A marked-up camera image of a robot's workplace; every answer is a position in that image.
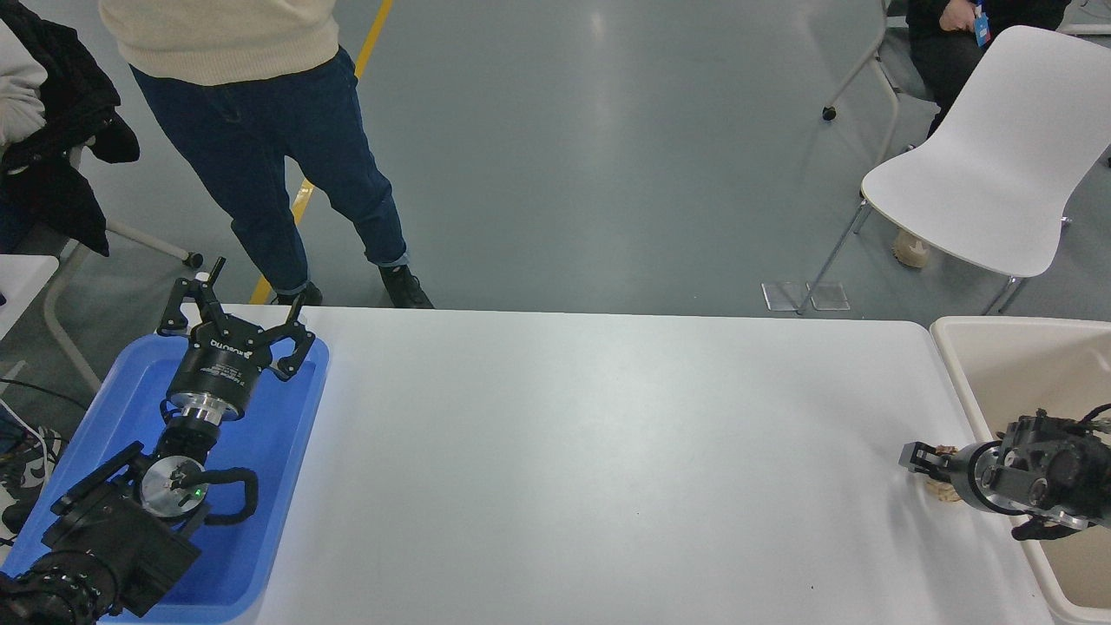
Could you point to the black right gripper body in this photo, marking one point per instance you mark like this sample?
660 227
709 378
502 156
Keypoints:
963 476

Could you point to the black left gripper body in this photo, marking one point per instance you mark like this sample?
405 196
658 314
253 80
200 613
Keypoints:
217 365

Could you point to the tan paper ball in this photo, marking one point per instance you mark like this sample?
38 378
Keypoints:
942 493

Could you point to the person's hand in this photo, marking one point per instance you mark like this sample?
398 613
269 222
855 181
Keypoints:
959 13

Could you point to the blue plastic tray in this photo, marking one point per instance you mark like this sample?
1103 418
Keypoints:
278 434

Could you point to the large pale bin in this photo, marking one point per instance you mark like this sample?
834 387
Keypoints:
1024 382

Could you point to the clear plastic floor plate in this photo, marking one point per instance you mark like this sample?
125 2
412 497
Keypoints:
784 296
829 296

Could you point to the small white side table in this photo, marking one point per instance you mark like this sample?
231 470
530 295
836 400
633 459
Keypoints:
22 282

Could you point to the standing person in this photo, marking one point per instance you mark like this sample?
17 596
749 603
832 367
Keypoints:
260 104

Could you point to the beige shoe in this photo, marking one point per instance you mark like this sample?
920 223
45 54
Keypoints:
911 250

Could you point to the black and white sneaker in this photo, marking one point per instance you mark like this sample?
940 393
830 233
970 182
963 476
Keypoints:
30 464

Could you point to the seated person with dark coat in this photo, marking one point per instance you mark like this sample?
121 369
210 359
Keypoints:
61 130

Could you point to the white plastic chair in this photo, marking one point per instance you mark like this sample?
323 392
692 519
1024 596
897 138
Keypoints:
998 165

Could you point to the grey chair with caster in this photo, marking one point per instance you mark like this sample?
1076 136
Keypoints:
885 78

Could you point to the seated person with badge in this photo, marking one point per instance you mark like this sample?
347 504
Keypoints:
942 61

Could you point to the blue badge card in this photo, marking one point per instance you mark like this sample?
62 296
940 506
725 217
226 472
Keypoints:
982 28

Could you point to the grey wheeled chair frame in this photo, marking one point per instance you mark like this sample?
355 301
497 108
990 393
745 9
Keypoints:
130 243

